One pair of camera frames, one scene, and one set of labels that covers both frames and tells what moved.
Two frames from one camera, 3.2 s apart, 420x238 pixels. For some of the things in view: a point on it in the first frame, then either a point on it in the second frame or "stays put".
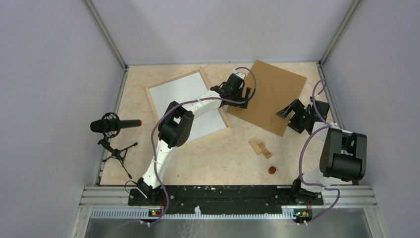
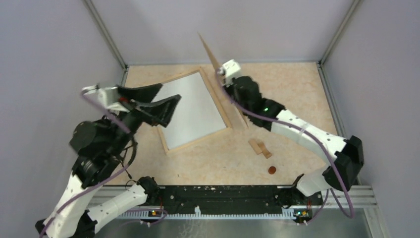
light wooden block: x=255 y=147 stays put
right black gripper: x=298 y=107 → x=230 y=87
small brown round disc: x=272 y=170 stays put
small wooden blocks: x=267 y=154 stays put
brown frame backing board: x=275 y=89 → x=238 y=117
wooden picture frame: x=181 y=76 stays put
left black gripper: x=239 y=90 → x=159 y=111
